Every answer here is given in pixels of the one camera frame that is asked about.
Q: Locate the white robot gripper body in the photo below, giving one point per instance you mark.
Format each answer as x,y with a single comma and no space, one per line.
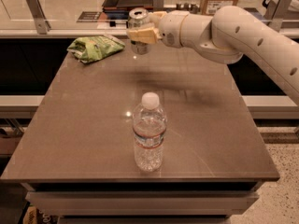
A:
169,26

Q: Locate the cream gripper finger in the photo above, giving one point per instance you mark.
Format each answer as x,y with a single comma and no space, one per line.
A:
149,35
155,17

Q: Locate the green 7up soda can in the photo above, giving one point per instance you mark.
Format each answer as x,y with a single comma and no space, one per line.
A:
138,17

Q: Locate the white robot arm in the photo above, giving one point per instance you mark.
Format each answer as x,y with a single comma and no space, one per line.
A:
225,37

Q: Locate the green jalapeno chip bag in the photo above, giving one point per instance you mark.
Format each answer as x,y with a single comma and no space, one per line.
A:
90,49

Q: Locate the clear plastic water bottle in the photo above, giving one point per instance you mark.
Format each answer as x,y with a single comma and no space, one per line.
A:
149,127

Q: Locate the grey table drawer unit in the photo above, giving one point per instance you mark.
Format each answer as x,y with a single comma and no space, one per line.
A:
143,203

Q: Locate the middle metal railing post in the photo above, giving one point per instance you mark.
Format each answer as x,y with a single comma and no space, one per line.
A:
158,5

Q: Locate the metal railing post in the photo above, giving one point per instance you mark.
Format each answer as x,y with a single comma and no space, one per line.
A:
41,23
158,5
278,15

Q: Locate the left metal railing post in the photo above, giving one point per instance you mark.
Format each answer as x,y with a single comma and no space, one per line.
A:
41,23

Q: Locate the right metal railing post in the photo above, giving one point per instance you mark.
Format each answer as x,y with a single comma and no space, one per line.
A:
278,15

